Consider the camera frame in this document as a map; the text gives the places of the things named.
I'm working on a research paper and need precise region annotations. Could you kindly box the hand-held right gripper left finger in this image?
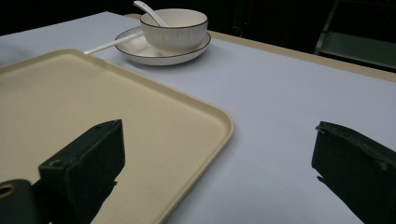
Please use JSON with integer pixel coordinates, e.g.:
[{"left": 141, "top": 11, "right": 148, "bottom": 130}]
[{"left": 37, "top": 119, "right": 126, "bottom": 224}]

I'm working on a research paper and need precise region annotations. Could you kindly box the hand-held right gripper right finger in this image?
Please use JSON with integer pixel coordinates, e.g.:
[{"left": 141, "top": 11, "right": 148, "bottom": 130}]
[{"left": 311, "top": 120, "right": 396, "bottom": 224}]

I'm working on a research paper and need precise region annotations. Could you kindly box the beige plastic tray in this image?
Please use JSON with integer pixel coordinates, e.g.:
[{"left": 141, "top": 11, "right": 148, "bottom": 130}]
[{"left": 0, "top": 49, "right": 235, "bottom": 224}]

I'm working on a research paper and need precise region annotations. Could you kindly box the white chopstick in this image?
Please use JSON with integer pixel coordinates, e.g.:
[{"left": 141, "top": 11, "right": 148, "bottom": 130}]
[
  {"left": 92, "top": 31, "right": 146, "bottom": 52},
  {"left": 83, "top": 31, "right": 146, "bottom": 56}
]

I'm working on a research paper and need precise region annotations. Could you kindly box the white plate with dark rim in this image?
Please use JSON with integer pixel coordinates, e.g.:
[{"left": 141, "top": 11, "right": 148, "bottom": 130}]
[{"left": 114, "top": 26, "right": 212, "bottom": 66}]

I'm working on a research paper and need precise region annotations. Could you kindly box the white ribbed bowl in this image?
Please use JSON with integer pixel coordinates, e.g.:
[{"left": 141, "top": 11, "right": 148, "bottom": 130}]
[{"left": 139, "top": 7, "right": 209, "bottom": 52}]

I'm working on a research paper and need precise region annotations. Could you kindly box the white ceramic spoon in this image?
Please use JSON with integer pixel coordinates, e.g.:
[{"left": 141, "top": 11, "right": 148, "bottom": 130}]
[{"left": 133, "top": 0, "right": 169, "bottom": 28}]

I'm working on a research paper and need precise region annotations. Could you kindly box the grey metal stand with shelf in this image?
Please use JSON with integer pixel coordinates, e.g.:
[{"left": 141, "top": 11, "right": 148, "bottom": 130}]
[{"left": 313, "top": 0, "right": 396, "bottom": 71}]

